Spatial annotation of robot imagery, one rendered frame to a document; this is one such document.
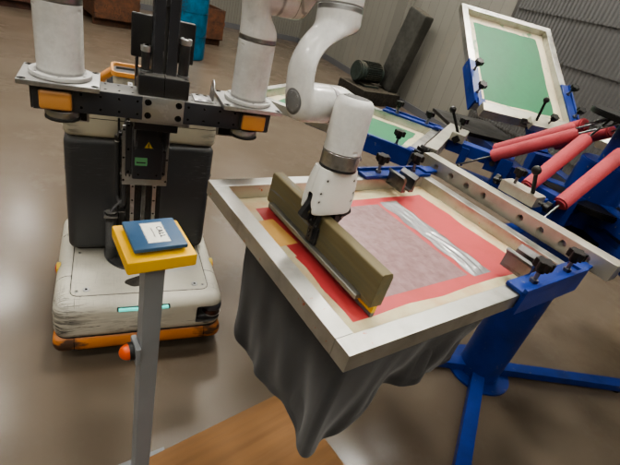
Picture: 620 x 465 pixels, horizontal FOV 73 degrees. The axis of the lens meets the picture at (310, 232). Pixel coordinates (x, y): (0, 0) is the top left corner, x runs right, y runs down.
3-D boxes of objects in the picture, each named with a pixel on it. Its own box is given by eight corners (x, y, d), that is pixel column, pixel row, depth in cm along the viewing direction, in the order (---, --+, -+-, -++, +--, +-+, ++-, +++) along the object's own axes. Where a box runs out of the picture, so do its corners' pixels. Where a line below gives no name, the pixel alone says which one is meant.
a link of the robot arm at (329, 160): (350, 145, 86) (346, 158, 88) (315, 143, 81) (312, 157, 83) (374, 159, 81) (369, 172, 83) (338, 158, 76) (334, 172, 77)
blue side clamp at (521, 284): (512, 315, 93) (528, 292, 89) (494, 301, 96) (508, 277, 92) (574, 290, 110) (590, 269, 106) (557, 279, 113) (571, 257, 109)
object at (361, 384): (311, 459, 97) (366, 327, 76) (303, 445, 99) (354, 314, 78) (438, 394, 123) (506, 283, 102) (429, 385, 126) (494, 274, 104)
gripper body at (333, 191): (347, 154, 87) (334, 202, 92) (307, 152, 81) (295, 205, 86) (370, 168, 82) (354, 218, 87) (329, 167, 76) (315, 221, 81)
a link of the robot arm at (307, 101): (340, 11, 82) (324, 120, 90) (289, -5, 74) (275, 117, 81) (373, 11, 76) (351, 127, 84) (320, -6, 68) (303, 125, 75)
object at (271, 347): (303, 465, 96) (357, 330, 75) (225, 329, 125) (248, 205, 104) (313, 459, 98) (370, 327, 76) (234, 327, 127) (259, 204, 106)
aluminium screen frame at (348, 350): (342, 373, 65) (350, 356, 63) (206, 193, 103) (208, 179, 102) (574, 283, 110) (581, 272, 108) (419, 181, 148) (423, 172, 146)
